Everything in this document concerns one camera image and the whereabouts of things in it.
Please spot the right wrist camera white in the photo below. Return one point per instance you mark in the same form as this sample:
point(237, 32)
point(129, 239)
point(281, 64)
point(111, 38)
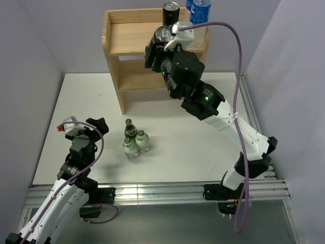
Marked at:
point(180, 33)

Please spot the black can yellow label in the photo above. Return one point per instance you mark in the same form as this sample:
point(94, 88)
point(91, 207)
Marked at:
point(170, 13)

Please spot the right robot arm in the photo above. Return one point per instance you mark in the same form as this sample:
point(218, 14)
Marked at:
point(207, 104)

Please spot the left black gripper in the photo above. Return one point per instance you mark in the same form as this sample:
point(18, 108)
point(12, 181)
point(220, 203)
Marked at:
point(99, 124)

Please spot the wooden two-tier shelf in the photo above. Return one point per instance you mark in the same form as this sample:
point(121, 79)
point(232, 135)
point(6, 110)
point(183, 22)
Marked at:
point(124, 37)

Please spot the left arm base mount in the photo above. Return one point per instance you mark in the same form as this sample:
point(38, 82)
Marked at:
point(100, 197)

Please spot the green bottle red label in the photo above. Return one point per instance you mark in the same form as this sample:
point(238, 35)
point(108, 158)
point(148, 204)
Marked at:
point(130, 130)

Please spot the front clear water bottle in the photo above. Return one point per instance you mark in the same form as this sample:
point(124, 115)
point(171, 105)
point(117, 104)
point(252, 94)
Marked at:
point(199, 13)

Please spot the rear clear water bottle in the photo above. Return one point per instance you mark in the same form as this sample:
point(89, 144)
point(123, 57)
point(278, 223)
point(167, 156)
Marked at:
point(189, 4)

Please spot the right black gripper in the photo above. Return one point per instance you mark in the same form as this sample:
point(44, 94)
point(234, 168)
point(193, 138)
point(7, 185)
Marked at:
point(159, 55)

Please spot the clear water bottle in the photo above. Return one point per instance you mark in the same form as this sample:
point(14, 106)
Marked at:
point(189, 4)
point(199, 13)

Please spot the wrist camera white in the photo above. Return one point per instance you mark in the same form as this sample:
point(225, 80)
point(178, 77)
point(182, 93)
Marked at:
point(180, 33)
point(70, 126)

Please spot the clear soda bottle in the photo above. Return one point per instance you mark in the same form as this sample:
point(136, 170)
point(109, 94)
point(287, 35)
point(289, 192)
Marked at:
point(143, 141)
point(130, 148)

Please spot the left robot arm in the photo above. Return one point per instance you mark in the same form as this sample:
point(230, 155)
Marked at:
point(72, 187)

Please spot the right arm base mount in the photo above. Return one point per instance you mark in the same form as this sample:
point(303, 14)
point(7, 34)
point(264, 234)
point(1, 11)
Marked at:
point(227, 199)

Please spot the aluminium frame rails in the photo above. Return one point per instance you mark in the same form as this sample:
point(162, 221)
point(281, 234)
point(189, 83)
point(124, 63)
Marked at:
point(196, 155)

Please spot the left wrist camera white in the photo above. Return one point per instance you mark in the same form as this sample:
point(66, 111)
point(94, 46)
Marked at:
point(70, 126)

